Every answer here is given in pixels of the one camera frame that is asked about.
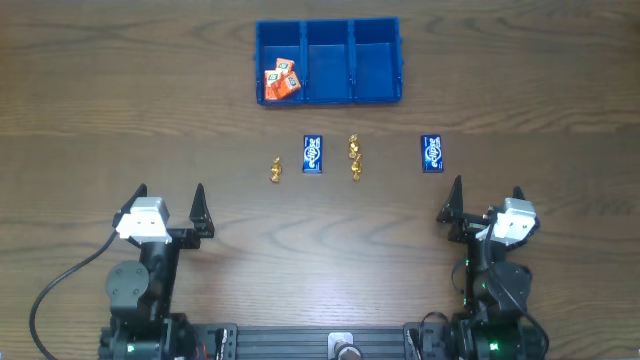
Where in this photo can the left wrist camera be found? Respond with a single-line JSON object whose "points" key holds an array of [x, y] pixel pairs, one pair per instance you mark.
{"points": [[145, 220]]}

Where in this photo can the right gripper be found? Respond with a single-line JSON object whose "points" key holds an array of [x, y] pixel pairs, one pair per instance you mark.
{"points": [[470, 227]]}

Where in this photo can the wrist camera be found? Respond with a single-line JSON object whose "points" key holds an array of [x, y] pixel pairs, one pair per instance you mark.
{"points": [[145, 220], [512, 220]]}

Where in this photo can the blue tray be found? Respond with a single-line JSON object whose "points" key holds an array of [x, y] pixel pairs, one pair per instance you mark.
{"points": [[327, 65]]}

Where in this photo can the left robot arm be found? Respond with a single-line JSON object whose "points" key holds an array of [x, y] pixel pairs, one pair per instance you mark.
{"points": [[150, 280]]}

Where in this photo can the blue candy pack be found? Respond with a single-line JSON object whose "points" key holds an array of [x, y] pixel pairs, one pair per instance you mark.
{"points": [[432, 153], [312, 153]]}

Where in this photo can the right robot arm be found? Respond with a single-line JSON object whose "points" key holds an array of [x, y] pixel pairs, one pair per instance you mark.
{"points": [[510, 285]]}

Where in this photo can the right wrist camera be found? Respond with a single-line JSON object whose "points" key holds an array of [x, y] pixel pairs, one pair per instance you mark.
{"points": [[512, 220]]}

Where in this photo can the gold candy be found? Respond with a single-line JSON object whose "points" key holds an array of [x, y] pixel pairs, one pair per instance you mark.
{"points": [[275, 170], [356, 169], [354, 146]]}

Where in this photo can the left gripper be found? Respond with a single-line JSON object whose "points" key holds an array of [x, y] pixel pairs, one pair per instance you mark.
{"points": [[187, 237]]}

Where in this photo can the mounting rail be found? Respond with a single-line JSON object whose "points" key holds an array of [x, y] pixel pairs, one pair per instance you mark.
{"points": [[300, 342]]}

